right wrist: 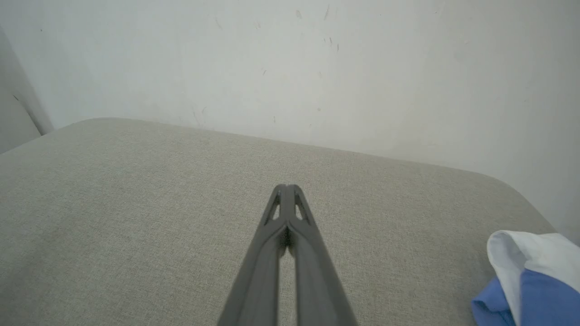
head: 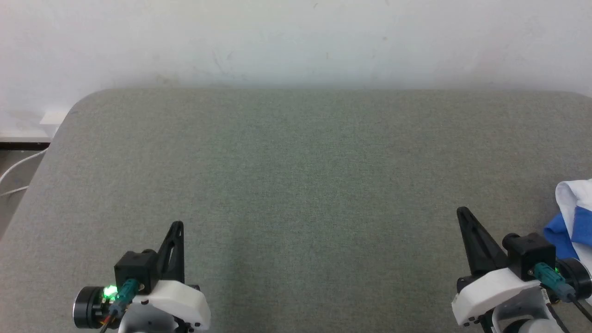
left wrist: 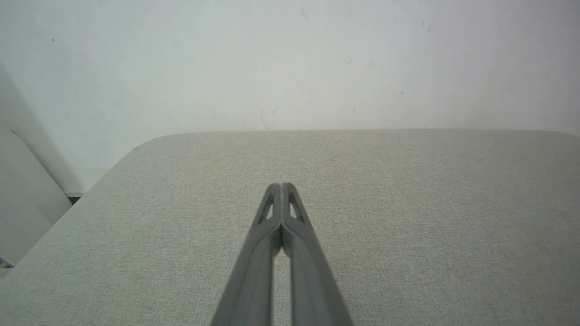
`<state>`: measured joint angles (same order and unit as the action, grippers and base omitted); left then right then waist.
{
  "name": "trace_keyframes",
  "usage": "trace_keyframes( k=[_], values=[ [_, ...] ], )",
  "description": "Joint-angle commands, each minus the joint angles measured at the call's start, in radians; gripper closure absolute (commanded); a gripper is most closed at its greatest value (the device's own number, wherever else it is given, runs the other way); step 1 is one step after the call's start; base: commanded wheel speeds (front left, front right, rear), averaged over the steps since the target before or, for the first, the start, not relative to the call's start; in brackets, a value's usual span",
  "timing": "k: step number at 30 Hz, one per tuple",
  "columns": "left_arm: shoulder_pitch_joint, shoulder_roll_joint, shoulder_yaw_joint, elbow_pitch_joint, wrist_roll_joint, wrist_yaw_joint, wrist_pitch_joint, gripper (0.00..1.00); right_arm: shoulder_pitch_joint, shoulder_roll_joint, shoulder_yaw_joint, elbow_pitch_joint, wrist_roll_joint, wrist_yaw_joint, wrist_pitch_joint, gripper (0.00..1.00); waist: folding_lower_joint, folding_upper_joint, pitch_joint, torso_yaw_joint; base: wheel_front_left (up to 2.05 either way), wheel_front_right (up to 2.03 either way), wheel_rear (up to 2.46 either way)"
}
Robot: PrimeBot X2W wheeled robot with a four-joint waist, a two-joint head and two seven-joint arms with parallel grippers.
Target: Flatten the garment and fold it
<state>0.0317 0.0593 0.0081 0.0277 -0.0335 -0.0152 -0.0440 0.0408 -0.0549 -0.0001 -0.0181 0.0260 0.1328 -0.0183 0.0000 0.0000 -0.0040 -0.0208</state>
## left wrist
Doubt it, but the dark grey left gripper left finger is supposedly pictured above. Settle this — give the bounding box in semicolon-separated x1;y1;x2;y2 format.
210;182;283;326

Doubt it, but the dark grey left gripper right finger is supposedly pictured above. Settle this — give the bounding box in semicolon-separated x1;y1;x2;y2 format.
281;182;355;326

